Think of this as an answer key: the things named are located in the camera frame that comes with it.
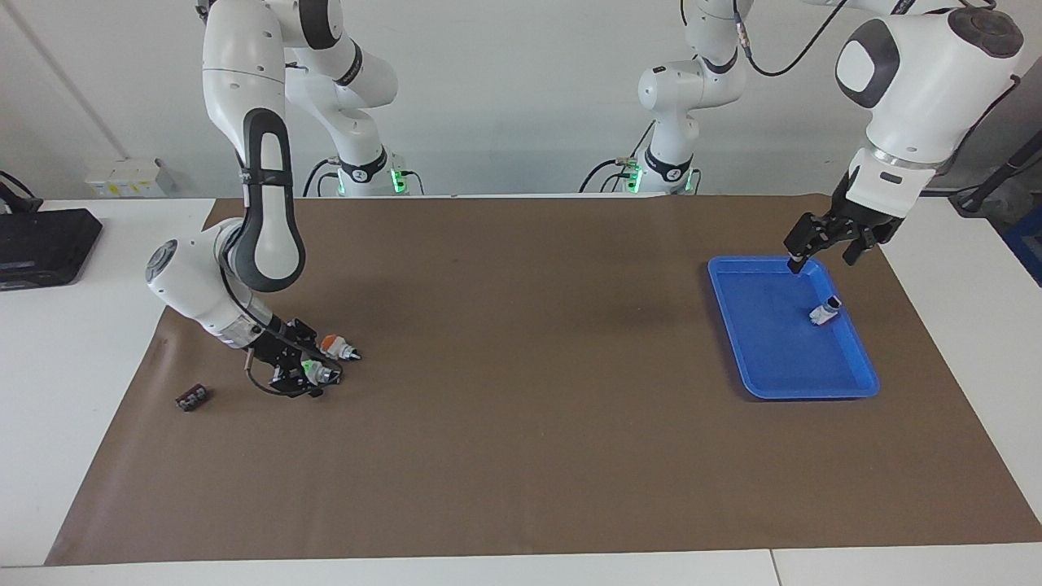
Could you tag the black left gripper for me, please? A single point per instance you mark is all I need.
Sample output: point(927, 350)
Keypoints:
point(867, 221)

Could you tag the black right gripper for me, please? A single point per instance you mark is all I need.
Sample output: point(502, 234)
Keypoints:
point(285, 346)

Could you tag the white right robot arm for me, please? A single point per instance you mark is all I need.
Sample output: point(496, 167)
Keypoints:
point(244, 65)

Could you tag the small black terminal block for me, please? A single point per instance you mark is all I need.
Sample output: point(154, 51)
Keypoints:
point(193, 398)

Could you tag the blue plastic tray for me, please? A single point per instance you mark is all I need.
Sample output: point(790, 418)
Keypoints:
point(773, 342)

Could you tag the black stand bar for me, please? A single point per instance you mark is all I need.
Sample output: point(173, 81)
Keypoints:
point(1009, 167)

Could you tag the blue crate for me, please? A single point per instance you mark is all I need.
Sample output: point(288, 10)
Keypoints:
point(1030, 244)

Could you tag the brown table mat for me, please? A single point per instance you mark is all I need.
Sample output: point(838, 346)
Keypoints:
point(521, 407)

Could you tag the black box device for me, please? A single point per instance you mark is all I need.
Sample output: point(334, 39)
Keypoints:
point(45, 244)

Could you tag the orange selector switch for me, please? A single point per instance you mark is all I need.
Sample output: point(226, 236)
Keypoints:
point(330, 342)

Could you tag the white wall socket box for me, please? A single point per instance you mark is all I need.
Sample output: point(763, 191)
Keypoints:
point(122, 179)

